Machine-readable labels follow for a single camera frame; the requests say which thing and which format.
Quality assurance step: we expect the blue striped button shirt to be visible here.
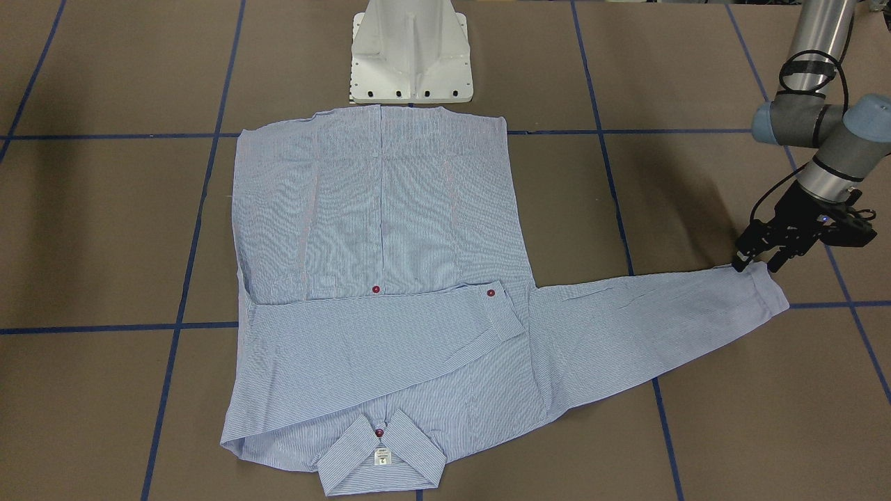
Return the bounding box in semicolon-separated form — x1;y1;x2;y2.
220;105;789;497

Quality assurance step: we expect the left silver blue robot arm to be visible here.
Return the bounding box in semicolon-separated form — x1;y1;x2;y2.
732;1;890;272

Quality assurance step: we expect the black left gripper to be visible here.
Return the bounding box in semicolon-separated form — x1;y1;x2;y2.
731;183;877;273

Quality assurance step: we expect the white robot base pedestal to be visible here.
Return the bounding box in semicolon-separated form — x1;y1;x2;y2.
348;1;475;105

